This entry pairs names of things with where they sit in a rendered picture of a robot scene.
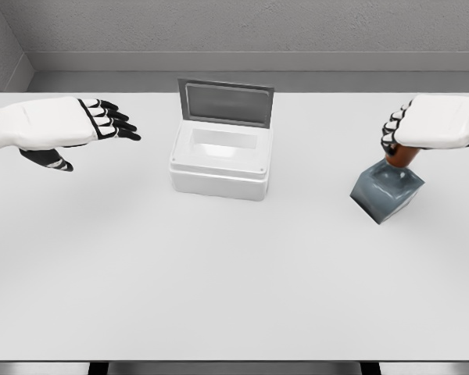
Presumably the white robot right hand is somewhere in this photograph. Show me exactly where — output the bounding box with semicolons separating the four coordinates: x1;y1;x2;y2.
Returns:
381;93;469;158

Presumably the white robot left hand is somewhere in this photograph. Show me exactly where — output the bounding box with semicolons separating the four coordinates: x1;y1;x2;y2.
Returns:
12;96;142;173

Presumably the square grey bottle brown cap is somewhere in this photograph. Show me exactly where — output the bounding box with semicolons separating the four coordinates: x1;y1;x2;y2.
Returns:
349;143;426;226

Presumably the white rectangular box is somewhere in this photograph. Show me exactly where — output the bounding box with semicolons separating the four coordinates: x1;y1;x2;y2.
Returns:
168;116;275;202

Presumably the grey hinged box lid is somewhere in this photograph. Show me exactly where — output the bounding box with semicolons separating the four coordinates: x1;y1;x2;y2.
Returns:
177;77;276;130

